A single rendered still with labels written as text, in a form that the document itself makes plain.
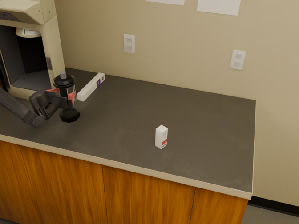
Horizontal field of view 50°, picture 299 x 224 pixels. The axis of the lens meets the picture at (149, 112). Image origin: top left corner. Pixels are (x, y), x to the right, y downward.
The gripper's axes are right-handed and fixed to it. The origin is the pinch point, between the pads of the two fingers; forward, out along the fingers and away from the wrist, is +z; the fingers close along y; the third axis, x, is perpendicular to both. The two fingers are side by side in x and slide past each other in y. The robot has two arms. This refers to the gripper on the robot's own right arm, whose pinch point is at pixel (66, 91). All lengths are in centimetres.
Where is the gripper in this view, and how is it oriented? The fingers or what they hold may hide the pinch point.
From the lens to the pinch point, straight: 163.6
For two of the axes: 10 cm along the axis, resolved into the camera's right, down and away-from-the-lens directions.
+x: -0.3, 8.0, 6.0
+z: 2.9, -5.7, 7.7
